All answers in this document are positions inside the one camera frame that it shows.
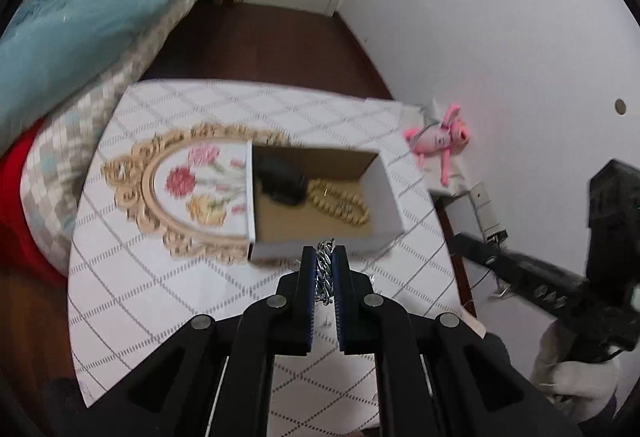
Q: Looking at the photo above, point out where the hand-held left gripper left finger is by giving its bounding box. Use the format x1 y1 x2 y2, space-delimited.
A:
60 244 318 437

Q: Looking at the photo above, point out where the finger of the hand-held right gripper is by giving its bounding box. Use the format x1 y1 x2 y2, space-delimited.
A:
452 231 591 318

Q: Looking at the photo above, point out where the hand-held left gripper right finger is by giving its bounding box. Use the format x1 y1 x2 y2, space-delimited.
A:
330 244 586 437

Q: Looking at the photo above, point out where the silver chain bracelet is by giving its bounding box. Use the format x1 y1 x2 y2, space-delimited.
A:
315 239 337 306

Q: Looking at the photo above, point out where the cardboard box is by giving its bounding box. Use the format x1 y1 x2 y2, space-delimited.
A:
246 142 406 264

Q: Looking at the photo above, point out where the person's right hand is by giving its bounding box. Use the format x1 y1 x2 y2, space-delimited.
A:
530 317 623 420

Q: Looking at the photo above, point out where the black pouch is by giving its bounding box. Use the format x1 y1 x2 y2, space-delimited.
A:
255 154 310 207

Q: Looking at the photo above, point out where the white grid tablecloth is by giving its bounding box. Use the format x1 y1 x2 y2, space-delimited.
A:
67 79 482 409

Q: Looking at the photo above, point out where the pink plush toy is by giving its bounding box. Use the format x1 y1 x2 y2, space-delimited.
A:
403 103 474 188

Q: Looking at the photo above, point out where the checked bed sheet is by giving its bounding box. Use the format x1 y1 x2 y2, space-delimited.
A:
20 0 222 269

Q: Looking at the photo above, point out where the red cloth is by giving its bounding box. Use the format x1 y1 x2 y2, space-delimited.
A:
0 126 69 289

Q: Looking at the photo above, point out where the light blue blanket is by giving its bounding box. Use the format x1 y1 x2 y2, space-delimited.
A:
0 0 249 145

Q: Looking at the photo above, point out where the yellow wooden bead bracelet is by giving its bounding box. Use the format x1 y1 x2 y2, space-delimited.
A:
306 179 371 227

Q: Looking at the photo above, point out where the oval floral tray gold frame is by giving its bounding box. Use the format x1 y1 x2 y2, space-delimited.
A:
101 124 292 264

